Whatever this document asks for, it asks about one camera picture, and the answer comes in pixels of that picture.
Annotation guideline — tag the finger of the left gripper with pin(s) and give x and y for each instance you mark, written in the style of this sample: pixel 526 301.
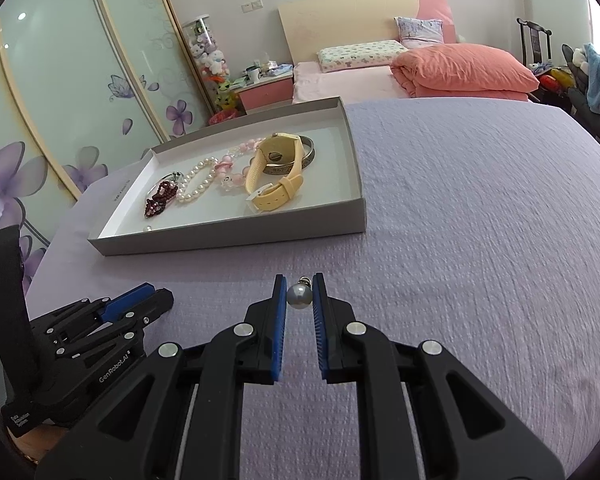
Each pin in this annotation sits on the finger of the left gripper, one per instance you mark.
pixel 142 315
pixel 117 308

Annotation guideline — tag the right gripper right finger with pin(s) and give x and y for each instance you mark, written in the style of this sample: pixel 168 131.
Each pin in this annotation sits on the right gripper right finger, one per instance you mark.
pixel 421 413

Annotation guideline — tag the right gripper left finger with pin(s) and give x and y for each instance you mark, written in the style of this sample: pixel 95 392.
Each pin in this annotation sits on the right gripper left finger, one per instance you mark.
pixel 178 414

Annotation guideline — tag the pearl pendant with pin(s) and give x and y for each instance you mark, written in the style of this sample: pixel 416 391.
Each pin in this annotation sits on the pearl pendant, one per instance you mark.
pixel 299 295

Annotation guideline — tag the yellow wristwatch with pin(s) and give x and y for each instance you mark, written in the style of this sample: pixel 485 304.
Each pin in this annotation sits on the yellow wristwatch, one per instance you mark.
pixel 274 176

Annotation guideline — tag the silver bangle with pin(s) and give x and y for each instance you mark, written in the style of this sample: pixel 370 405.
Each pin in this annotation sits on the silver bangle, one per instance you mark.
pixel 172 179

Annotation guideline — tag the grey white jewelry tray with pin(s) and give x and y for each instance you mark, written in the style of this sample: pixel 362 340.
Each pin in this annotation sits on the grey white jewelry tray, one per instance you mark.
pixel 209 207

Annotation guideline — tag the left hand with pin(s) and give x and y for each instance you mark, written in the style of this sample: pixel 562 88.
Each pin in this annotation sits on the left hand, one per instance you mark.
pixel 36 443

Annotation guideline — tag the lilac table cloth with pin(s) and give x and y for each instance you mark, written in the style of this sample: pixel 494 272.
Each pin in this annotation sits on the lilac table cloth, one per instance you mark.
pixel 483 233

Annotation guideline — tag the clear tube of plush toys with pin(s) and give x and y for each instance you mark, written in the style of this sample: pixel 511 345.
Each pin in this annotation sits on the clear tube of plush toys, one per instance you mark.
pixel 210 63

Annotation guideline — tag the pink nightstand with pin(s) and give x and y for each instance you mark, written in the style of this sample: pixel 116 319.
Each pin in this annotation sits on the pink nightstand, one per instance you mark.
pixel 269 92

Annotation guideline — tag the floral sliding wardrobe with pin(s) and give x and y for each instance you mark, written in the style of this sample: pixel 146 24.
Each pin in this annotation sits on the floral sliding wardrobe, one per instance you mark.
pixel 86 87

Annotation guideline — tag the floral white pillow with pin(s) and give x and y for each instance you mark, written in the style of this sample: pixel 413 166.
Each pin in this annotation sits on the floral white pillow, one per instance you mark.
pixel 353 56

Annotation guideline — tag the salmon folded duvet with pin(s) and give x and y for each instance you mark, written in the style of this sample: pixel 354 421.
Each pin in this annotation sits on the salmon folded duvet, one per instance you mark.
pixel 463 70

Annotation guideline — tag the bed with beige headboard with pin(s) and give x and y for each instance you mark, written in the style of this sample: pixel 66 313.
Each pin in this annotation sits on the bed with beige headboard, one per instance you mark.
pixel 312 25

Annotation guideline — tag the purple print pillow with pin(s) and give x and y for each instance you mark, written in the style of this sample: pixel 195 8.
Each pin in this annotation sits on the purple print pillow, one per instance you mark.
pixel 416 33

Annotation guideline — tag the dark wooden chair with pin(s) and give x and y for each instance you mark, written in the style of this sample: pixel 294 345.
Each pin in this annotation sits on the dark wooden chair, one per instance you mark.
pixel 536 43

